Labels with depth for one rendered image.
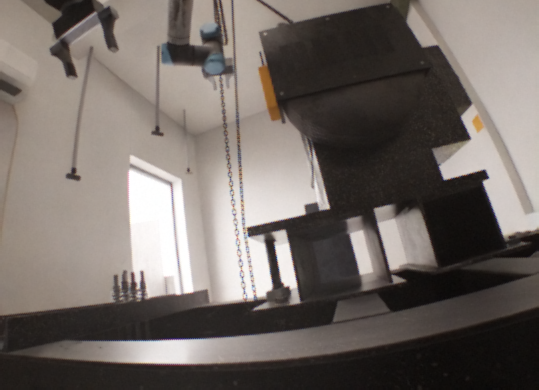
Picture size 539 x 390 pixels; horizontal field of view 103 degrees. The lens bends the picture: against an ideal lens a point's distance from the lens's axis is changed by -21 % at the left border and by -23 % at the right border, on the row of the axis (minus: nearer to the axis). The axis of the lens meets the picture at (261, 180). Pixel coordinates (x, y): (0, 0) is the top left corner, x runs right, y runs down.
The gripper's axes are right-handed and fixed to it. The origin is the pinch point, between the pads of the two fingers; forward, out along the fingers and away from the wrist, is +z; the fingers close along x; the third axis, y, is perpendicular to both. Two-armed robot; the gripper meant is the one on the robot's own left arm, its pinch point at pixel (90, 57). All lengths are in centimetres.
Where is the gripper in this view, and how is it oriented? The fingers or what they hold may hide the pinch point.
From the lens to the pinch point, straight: 75.1
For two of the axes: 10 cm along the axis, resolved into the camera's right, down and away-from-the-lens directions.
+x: -9.2, 3.7, 1.5
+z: 3.8, 9.2, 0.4
